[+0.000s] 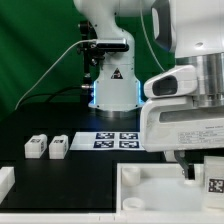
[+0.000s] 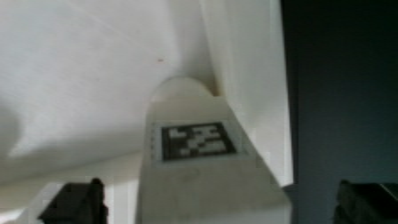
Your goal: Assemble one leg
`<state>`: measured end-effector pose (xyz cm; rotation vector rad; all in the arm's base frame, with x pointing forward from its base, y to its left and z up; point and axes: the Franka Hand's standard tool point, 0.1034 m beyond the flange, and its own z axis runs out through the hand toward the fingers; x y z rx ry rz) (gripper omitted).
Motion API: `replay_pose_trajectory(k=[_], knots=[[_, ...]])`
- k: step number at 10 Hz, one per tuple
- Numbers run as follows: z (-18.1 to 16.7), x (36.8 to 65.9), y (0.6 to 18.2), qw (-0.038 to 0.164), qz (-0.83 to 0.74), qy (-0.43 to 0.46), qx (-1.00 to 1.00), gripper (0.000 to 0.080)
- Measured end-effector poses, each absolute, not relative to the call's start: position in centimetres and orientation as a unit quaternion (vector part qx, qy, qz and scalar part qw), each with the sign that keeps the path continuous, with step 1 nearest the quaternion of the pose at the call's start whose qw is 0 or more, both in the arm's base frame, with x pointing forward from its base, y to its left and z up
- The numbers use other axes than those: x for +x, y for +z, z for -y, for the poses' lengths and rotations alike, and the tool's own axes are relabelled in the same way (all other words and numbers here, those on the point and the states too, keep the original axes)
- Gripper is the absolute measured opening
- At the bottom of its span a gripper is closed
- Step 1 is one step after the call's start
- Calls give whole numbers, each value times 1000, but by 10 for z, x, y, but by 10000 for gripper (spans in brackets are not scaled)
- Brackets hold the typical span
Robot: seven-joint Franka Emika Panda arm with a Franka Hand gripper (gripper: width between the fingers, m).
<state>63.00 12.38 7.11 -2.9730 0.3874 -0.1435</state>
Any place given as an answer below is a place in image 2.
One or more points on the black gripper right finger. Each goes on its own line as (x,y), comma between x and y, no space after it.
(366,203)

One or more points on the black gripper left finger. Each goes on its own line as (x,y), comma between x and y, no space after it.
(76,206)

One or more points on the white table leg with tag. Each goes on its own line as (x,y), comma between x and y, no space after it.
(206,184)

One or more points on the white square tabletop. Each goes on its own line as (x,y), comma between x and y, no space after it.
(94,54)

